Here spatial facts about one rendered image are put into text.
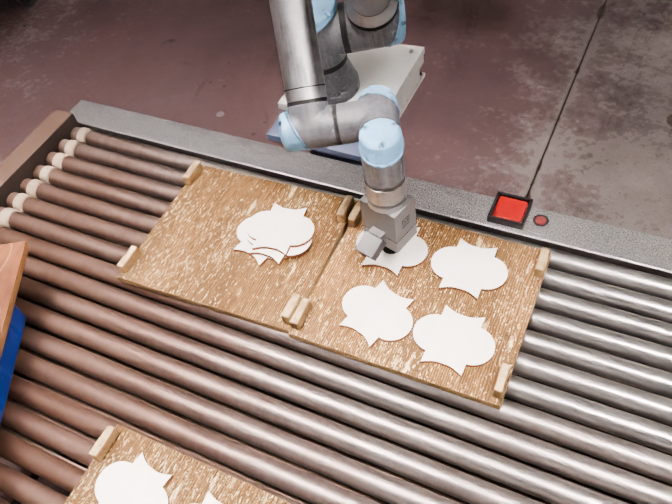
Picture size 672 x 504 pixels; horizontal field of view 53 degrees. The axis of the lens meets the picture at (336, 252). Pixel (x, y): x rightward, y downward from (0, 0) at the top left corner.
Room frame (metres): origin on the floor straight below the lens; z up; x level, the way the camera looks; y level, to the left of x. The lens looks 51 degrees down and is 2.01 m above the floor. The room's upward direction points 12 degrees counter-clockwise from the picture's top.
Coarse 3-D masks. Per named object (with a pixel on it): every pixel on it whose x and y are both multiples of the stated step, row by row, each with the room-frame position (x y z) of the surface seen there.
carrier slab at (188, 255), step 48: (192, 192) 1.13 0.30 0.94; (240, 192) 1.09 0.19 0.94; (288, 192) 1.06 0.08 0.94; (144, 240) 1.01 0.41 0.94; (192, 240) 0.98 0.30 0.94; (336, 240) 0.90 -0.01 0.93; (144, 288) 0.89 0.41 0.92; (192, 288) 0.85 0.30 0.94; (240, 288) 0.82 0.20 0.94; (288, 288) 0.80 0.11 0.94
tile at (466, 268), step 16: (432, 256) 0.80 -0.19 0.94; (448, 256) 0.79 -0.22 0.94; (464, 256) 0.78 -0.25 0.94; (480, 256) 0.77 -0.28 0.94; (448, 272) 0.75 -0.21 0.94; (464, 272) 0.74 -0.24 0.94; (480, 272) 0.74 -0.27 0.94; (496, 272) 0.73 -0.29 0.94; (448, 288) 0.72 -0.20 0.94; (464, 288) 0.71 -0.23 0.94; (480, 288) 0.70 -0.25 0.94; (496, 288) 0.70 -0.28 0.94
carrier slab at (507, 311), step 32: (352, 256) 0.85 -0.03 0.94; (512, 256) 0.76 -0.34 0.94; (320, 288) 0.78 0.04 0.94; (416, 288) 0.74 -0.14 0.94; (512, 288) 0.69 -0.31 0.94; (320, 320) 0.71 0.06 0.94; (416, 320) 0.67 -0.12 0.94; (512, 320) 0.62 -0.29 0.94; (352, 352) 0.63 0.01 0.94; (384, 352) 0.61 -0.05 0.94; (416, 352) 0.60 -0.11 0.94; (512, 352) 0.56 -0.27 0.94; (448, 384) 0.52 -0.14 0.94; (480, 384) 0.51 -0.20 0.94
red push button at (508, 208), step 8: (504, 200) 0.92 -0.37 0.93; (512, 200) 0.91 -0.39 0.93; (520, 200) 0.91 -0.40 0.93; (496, 208) 0.90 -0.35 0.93; (504, 208) 0.89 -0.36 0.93; (512, 208) 0.89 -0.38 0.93; (520, 208) 0.89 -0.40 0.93; (504, 216) 0.87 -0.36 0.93; (512, 216) 0.87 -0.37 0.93; (520, 216) 0.86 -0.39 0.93
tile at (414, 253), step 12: (420, 228) 0.88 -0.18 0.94; (420, 240) 0.84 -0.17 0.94; (384, 252) 0.83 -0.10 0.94; (408, 252) 0.82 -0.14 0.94; (420, 252) 0.81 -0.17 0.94; (372, 264) 0.81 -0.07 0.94; (384, 264) 0.80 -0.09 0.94; (396, 264) 0.80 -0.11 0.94; (408, 264) 0.79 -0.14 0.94; (420, 264) 0.79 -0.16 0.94; (396, 276) 0.77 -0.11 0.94
